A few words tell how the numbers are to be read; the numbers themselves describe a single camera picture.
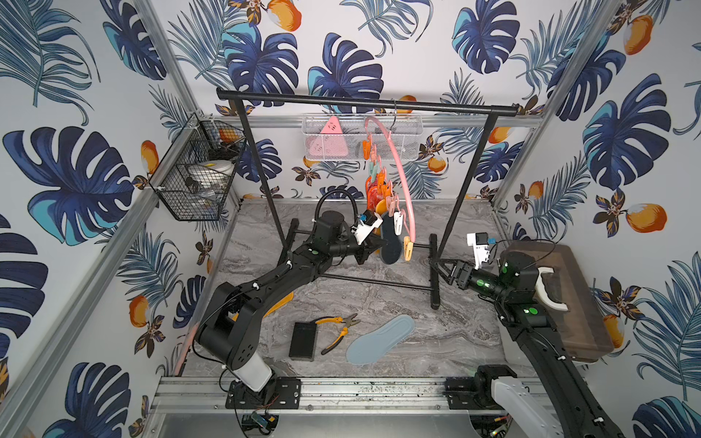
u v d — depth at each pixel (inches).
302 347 31.5
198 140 36.4
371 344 33.1
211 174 31.5
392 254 32.3
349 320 34.3
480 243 25.6
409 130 38.7
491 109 20.6
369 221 27.0
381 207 28.7
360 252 28.1
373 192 30.1
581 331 27.8
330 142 35.5
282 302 21.6
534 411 20.8
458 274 24.7
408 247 24.2
